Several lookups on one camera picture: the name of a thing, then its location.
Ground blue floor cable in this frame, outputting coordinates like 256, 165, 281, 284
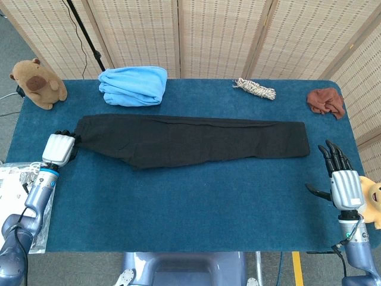
276, 251, 284, 286

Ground blue carpet table mat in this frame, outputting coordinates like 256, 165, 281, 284
5, 79, 366, 254

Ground white and black rope bundle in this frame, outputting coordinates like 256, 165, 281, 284
232, 77, 277, 101

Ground thin black hanging cable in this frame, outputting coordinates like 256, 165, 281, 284
67, 0, 88, 79

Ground yellow floor tape strip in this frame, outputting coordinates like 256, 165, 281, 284
291, 251, 305, 286

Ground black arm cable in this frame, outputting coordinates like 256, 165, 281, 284
331, 243, 349, 278
16, 205, 32, 286

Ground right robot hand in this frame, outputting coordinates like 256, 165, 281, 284
305, 139, 367, 213

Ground clear plastic bag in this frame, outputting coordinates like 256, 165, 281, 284
0, 161, 55, 254

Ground light blue folded towel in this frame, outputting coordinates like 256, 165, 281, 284
98, 66, 168, 107

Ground rust brown crumpled cloth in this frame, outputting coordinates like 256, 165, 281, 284
307, 88, 346, 120

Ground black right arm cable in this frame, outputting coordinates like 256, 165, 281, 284
331, 243, 349, 278

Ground white table leg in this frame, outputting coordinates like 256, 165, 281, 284
255, 251, 263, 286

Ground bamboo folding screen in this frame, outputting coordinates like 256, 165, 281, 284
0, 0, 381, 182

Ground black trousers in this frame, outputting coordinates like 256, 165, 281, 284
73, 115, 311, 171

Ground blue robot torso base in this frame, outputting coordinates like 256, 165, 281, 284
114, 251, 260, 286

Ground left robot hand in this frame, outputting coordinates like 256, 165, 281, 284
41, 129, 82, 167

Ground brown capybara plush toy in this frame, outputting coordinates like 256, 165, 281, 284
10, 58, 68, 111

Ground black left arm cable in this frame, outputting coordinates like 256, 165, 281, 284
16, 205, 32, 286

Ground yellow plush toy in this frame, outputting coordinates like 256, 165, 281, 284
357, 175, 381, 230

